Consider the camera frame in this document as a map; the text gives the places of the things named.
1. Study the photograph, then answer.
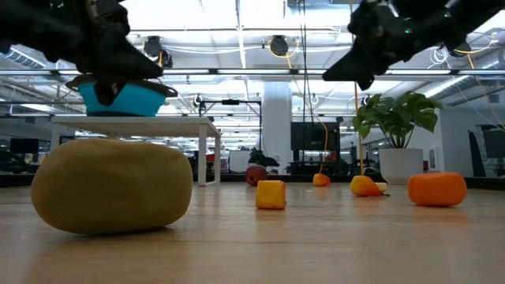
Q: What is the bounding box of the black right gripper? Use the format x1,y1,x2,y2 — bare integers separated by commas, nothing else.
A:
323,0,419,91

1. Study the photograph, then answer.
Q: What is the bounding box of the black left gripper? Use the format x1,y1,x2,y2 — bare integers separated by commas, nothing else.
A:
74,0,163,107

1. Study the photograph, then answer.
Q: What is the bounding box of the blue collapsible bowl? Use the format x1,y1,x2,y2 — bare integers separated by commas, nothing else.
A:
65,74,179,118

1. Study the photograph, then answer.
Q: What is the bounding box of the orange yellow fruit wedge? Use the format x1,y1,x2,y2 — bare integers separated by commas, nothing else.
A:
350,174,383,197

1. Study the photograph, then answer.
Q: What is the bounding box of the brown toy kiwi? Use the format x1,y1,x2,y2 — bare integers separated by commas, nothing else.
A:
30,137,194,236

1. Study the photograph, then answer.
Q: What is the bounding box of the orange toy fruit chunk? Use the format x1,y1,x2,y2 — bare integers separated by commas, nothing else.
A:
407,171,469,207

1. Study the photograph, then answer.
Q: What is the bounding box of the dark red toy plum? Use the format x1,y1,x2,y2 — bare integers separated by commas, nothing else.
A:
245,164,268,187

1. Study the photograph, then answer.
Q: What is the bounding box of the yellow orange fruit cube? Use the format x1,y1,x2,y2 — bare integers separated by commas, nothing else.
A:
255,179,287,211

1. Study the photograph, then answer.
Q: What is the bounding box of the white perforated metal shelf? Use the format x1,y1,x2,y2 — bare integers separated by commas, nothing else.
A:
50,115,223,187

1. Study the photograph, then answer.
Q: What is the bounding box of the green potted plant, white pot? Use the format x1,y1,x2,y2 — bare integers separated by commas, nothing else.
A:
352,90,444,185

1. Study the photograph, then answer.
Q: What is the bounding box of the black office monitor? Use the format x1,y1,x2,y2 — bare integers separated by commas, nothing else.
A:
9,137,40,155
468,124,505,178

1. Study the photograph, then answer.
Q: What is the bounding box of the black ceiling cable reel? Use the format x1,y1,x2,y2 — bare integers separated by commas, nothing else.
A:
143,35,174,69
267,34,301,58

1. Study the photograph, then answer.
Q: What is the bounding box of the black hanging cable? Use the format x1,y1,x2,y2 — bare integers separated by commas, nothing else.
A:
297,0,309,124

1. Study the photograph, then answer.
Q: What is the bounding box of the black wall screen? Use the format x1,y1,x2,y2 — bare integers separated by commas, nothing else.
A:
290,121,341,151

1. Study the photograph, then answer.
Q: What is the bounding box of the black background camera rig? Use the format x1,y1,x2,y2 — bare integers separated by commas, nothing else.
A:
198,98,264,151

